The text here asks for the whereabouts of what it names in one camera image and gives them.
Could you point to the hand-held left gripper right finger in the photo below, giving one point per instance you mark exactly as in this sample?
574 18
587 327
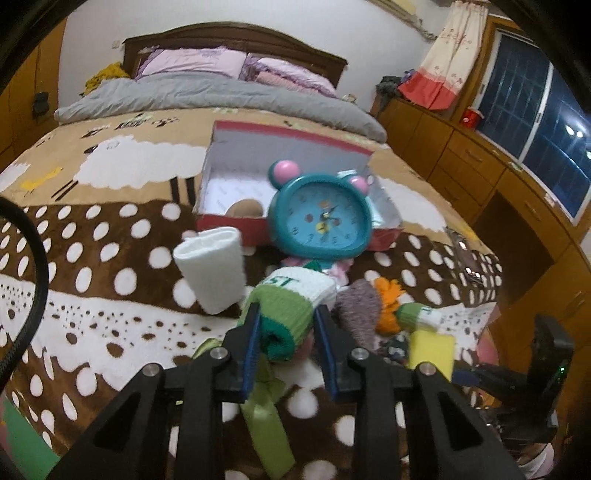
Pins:
325 355

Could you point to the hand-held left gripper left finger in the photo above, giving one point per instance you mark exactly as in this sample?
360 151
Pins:
253 355

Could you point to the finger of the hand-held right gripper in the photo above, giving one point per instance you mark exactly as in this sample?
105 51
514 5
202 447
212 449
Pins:
485 376

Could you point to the yellow cloth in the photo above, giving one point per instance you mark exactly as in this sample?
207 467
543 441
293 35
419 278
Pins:
106 76
431 350

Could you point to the green and white sock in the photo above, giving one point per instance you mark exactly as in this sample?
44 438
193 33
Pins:
286 304
415 314

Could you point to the green ribbon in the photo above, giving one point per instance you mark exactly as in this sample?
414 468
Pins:
263 415

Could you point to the teal alarm clock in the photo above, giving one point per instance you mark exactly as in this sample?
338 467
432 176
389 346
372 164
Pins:
318 217

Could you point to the red cardboard shoe box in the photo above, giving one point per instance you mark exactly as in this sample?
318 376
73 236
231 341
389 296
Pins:
258 152

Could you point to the pink plush toy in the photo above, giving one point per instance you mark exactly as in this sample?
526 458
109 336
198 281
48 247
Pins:
339 272

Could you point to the orange pompom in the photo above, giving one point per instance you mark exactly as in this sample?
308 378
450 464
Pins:
390 300

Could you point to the brown ball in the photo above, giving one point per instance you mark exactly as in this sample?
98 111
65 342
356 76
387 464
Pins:
247 208

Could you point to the printed sheep blanket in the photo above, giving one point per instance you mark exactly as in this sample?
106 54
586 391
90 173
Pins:
115 221

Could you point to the wooden cabinet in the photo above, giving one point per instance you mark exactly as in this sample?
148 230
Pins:
461 147

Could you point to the green floor mat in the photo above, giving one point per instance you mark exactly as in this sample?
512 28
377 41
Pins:
23 443

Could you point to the red container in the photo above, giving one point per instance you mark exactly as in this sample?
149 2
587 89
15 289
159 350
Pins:
471 117

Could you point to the window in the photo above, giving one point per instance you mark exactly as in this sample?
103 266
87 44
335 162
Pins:
531 106

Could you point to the grey duvet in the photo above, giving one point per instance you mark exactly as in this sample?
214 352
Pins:
207 94

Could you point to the dark clothes heap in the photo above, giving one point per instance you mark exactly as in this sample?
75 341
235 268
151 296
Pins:
390 87

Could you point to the purple ruffled pillow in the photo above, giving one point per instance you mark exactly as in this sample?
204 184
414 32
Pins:
295 74

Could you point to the plain purple pillow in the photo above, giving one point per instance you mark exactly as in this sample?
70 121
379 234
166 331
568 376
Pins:
194 62

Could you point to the white and red curtain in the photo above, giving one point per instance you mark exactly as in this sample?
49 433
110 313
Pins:
443 60

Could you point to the wooden headboard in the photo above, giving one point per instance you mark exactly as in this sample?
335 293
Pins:
231 37

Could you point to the wooden wardrobe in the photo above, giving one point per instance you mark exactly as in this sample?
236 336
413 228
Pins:
27 92

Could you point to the black wall bag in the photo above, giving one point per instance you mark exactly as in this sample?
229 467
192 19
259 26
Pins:
40 104

